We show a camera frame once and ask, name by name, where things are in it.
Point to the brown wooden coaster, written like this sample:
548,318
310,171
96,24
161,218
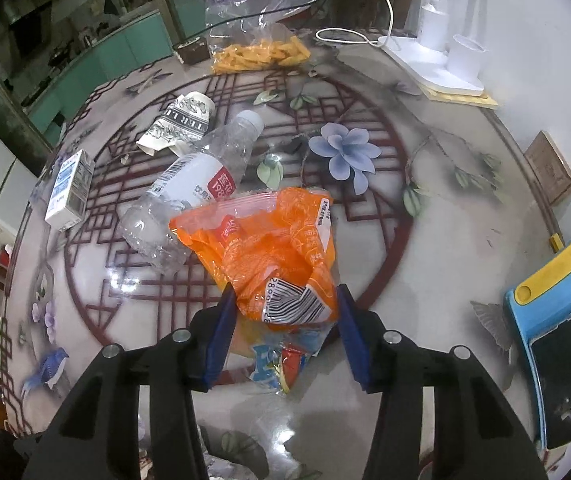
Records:
550,168

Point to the clear zip plastic bag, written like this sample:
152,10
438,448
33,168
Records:
260,5

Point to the crumpled black white paper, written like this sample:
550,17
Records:
182,124

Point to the small dark brown box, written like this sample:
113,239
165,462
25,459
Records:
192,52

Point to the teal kitchen cabinets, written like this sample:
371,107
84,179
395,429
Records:
139,43

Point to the orange plastic snack bag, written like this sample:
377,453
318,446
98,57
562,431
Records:
276,250

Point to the small blue white box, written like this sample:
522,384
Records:
68,200

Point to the clear plastic water bottle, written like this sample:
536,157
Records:
209,172

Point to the blue yellow phone stand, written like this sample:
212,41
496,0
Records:
538,304

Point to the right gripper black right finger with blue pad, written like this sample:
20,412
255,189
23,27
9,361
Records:
477,435

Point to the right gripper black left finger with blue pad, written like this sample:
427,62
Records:
94,434

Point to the bag of yellow chips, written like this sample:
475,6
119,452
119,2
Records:
262,56

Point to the black smartphone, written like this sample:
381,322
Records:
551,353

